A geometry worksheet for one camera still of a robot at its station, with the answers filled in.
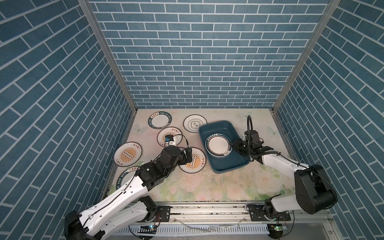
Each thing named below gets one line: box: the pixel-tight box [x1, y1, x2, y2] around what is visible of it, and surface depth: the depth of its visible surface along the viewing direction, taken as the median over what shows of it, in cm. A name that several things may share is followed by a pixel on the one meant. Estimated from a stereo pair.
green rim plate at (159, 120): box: [147, 111, 172, 130], surface depth 115 cm
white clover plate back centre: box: [183, 114, 208, 133], surface depth 114 cm
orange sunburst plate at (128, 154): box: [113, 141, 143, 167], surface depth 97 cm
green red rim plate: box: [205, 133, 233, 158], surface depth 100 cm
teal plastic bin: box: [198, 120, 250, 174], surface depth 102 cm
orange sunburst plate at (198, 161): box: [179, 147, 207, 174], surface depth 93 cm
